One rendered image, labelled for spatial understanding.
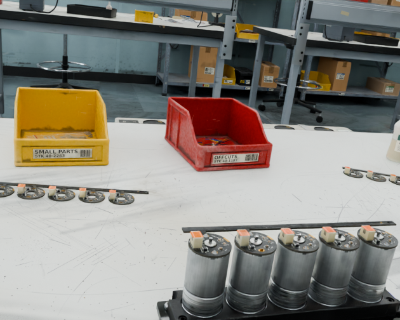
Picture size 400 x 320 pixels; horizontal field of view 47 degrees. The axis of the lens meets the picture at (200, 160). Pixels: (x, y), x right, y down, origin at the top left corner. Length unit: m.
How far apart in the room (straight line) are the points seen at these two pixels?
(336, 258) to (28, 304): 0.19
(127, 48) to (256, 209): 4.25
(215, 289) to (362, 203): 0.29
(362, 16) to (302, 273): 2.70
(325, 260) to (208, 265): 0.08
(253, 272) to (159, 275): 0.09
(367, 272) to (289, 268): 0.06
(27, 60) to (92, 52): 0.60
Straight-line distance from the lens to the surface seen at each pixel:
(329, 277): 0.30
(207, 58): 4.37
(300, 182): 0.55
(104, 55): 4.66
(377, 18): 3.00
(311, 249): 0.28
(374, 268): 0.31
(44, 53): 4.67
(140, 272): 0.35
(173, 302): 0.29
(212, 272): 0.26
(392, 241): 0.32
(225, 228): 0.28
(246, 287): 0.28
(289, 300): 0.29
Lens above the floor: 0.95
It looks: 20 degrees down
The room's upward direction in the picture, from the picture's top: 7 degrees clockwise
